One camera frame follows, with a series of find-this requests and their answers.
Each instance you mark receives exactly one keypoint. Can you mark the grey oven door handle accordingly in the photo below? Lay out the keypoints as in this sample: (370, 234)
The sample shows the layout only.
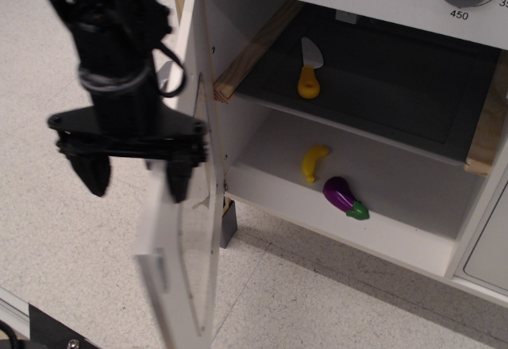
(161, 268)

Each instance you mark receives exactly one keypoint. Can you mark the grey plastic foot cap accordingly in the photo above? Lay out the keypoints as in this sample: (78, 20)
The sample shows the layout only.
(228, 222)

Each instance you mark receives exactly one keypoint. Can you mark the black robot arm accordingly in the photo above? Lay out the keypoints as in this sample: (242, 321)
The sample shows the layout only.
(115, 40)

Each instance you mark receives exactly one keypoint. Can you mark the white oven door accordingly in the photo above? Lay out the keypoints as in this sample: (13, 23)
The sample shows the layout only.
(178, 241)

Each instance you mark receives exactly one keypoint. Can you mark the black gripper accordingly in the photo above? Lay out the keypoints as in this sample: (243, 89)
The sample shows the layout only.
(129, 122)

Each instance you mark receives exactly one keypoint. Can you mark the white toy oven cabinet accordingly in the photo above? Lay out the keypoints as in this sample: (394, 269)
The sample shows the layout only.
(402, 88)

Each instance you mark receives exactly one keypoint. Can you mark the wooden shelf rail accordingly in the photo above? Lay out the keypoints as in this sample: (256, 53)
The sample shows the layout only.
(226, 84)
(485, 141)

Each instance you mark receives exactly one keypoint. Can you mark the white cabinet door right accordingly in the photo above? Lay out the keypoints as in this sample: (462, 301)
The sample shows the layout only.
(478, 259)

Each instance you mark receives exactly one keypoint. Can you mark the wooden shelf rail left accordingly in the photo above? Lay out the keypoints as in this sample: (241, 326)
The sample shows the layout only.
(226, 84)

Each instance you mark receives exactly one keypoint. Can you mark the aluminium frame rail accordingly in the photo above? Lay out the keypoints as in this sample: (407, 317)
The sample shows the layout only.
(15, 313)

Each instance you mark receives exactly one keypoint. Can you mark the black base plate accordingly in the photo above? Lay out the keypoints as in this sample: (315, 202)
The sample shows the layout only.
(49, 332)

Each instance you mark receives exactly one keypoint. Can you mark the wooden shelf rail right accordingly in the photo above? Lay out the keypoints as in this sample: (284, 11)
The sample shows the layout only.
(485, 141)

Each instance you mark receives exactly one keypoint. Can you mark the yellow toy banana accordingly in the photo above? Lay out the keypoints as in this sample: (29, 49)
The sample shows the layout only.
(310, 161)

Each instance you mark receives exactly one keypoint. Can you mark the yellow handled toy knife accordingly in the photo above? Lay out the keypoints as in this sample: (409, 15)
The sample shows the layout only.
(312, 58)

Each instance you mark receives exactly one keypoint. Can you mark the purple toy eggplant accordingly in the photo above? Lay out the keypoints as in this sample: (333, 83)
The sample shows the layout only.
(337, 191)

